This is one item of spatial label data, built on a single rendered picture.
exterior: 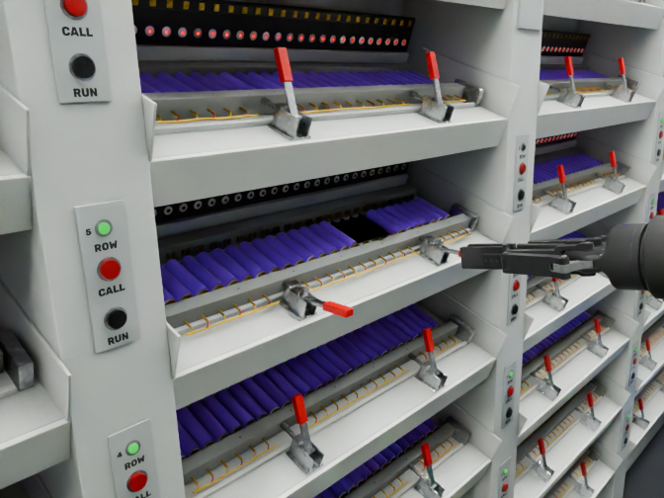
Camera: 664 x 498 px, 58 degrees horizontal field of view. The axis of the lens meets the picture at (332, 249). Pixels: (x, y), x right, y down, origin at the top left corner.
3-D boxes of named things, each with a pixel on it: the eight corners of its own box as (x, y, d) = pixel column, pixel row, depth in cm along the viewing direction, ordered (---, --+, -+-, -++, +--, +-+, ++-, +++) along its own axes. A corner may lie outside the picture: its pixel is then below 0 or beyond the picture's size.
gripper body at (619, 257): (641, 299, 64) (557, 295, 70) (666, 280, 70) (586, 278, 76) (636, 230, 63) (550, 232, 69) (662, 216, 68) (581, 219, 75)
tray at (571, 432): (615, 419, 163) (638, 380, 156) (504, 539, 121) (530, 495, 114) (549, 373, 174) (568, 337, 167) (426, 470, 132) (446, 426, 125)
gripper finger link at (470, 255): (511, 268, 78) (509, 269, 77) (464, 267, 83) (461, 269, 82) (509, 245, 78) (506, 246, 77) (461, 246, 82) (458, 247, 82)
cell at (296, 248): (283, 242, 81) (315, 266, 77) (273, 245, 80) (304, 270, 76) (286, 230, 80) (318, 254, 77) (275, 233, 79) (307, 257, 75)
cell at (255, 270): (234, 255, 75) (266, 282, 72) (221, 258, 74) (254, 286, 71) (236, 242, 74) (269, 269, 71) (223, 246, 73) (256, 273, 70)
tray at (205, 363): (492, 268, 99) (514, 217, 94) (168, 414, 57) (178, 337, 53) (401, 212, 110) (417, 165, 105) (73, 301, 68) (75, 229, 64)
